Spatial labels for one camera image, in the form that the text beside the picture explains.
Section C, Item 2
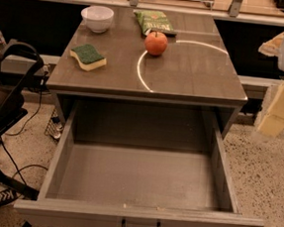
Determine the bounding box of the open grey top drawer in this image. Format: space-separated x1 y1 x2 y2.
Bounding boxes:
15 99 263 227

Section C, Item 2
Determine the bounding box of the grey wooden cabinet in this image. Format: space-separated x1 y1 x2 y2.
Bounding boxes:
47 7 247 135

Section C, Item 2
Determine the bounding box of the red apple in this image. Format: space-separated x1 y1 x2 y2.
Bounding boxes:
144 31 168 57

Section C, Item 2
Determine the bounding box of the green chip bag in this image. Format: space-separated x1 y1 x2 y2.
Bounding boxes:
133 9 177 37

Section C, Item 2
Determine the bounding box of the green yellow sponge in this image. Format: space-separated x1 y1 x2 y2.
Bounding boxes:
69 44 107 71

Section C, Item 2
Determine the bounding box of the white ceramic bowl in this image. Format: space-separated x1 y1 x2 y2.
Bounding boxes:
81 6 114 34

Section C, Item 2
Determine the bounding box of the black metal stand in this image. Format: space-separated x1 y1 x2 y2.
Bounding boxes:
0 40 44 200

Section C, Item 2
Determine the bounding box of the wire mesh basket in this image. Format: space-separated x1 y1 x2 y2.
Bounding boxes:
44 110 63 143

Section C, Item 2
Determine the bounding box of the black floor cable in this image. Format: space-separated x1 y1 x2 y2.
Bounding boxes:
0 69 58 190

